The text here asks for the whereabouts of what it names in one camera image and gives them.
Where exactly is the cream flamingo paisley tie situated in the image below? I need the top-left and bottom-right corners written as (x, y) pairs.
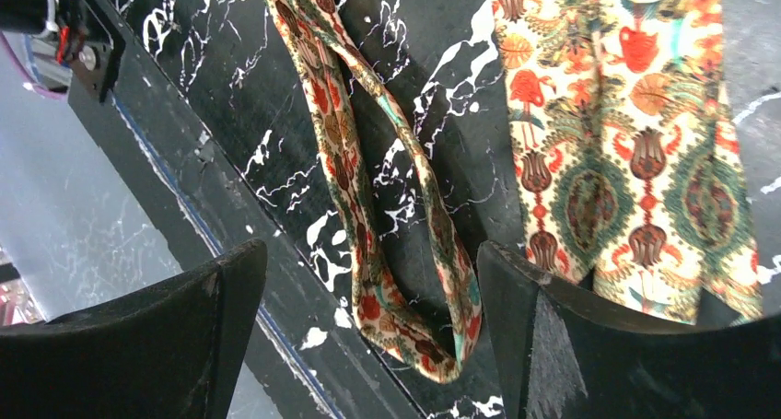
top-left (265, 0), bottom-right (763, 383)

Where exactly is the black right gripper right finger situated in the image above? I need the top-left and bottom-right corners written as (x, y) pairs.
top-left (477, 241), bottom-right (780, 418)

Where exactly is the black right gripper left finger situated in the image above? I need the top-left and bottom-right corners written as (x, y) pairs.
top-left (1, 239), bottom-right (267, 418)

